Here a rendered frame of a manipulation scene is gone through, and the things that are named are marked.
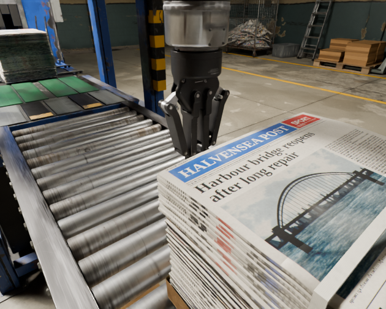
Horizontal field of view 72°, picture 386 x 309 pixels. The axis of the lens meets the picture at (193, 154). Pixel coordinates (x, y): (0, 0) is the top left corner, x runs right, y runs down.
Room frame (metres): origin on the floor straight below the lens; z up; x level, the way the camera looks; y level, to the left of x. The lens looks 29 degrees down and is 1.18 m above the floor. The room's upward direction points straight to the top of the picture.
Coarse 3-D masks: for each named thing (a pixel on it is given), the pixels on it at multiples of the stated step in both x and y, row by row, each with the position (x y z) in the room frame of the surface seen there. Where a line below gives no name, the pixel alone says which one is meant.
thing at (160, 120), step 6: (126, 102) 1.20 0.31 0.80; (132, 102) 1.20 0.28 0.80; (132, 108) 1.12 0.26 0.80; (138, 108) 1.12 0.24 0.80; (144, 108) 1.12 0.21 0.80; (138, 114) 1.07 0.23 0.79; (144, 114) 1.04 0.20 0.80; (150, 114) 1.04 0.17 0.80; (156, 114) 1.04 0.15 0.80; (156, 120) 0.98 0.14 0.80; (162, 120) 0.98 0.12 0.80; (162, 126) 0.93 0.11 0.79; (216, 144) 0.77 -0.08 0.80
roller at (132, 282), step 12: (156, 252) 0.34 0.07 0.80; (168, 252) 0.34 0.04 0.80; (132, 264) 0.31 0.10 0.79; (144, 264) 0.31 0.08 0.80; (156, 264) 0.31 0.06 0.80; (168, 264) 0.32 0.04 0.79; (120, 276) 0.29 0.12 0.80; (132, 276) 0.29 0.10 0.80; (144, 276) 0.29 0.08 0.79; (156, 276) 0.30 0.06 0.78; (96, 288) 0.27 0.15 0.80; (108, 288) 0.27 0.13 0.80; (120, 288) 0.27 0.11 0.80; (132, 288) 0.27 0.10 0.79; (144, 288) 0.28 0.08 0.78; (96, 300) 0.25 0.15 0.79; (108, 300) 0.25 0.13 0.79; (120, 300) 0.26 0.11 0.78
